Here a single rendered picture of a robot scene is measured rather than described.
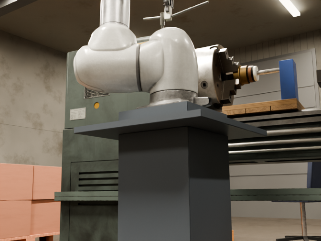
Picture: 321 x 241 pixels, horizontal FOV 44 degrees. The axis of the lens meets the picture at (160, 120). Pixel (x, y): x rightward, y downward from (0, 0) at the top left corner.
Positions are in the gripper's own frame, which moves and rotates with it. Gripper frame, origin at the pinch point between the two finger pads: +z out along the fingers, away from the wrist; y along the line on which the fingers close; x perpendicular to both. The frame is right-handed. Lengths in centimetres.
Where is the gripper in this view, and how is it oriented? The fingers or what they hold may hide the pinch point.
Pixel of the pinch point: (168, 13)
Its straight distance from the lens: 203.5
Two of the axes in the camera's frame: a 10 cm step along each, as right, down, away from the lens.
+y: 3.2, 2.0, 9.3
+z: -0.1, 9.8, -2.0
